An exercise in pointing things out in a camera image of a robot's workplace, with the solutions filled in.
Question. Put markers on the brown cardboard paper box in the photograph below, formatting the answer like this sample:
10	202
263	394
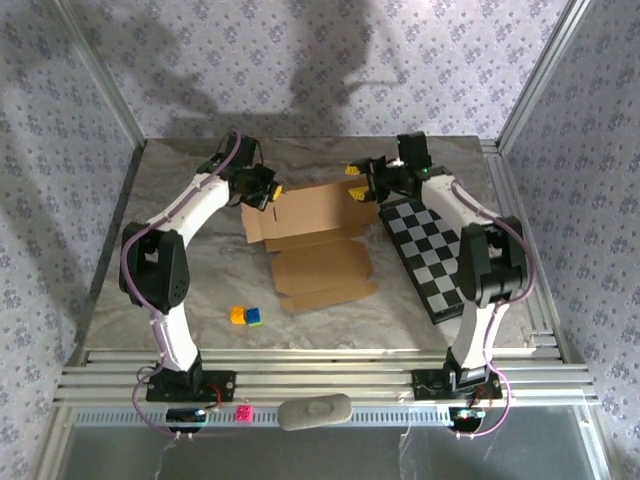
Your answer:
320	260

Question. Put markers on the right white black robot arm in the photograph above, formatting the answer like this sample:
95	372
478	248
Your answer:
487	270

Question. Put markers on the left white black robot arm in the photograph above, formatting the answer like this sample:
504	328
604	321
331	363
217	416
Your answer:
172	270

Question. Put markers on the black grey chessboard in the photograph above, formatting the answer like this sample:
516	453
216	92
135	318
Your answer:
430	250

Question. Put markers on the aluminium side rails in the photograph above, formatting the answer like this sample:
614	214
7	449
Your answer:
500	170

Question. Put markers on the blue green toy brick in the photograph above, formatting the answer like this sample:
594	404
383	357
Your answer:
254	317

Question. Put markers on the orange toy brick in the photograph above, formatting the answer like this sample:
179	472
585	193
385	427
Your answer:
237	316

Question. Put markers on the pink toy brick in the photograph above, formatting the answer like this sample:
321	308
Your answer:
244	414

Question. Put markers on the grey oval pad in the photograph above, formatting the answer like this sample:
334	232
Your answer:
315	412

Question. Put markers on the black left controller board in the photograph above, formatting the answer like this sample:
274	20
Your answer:
185	416

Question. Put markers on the black controller board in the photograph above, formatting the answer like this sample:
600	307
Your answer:
185	416
467	417

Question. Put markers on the black right controller board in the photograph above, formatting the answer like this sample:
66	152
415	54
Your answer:
467	417

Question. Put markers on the aluminium frame post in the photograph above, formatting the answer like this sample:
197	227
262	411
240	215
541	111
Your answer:
540	75
104	75

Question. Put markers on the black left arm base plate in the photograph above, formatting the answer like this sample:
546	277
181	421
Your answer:
222	385

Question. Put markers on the aluminium frame rails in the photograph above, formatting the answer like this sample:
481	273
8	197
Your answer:
325	375

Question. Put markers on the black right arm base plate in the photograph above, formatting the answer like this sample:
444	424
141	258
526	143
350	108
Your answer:
422	392

